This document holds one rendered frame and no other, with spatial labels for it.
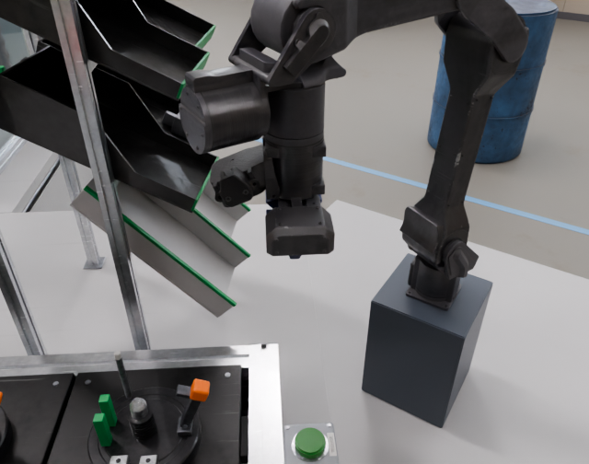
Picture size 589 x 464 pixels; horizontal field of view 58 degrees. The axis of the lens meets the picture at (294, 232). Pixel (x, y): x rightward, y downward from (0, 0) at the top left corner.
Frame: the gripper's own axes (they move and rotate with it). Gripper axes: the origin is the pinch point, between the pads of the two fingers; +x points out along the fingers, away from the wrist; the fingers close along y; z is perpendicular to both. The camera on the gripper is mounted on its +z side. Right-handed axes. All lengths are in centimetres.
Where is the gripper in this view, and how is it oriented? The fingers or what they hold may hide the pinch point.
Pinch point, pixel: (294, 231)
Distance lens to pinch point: 58.0
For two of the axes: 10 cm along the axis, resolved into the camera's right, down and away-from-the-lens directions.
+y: 0.6, 5.7, -8.2
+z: -10.0, 0.4, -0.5
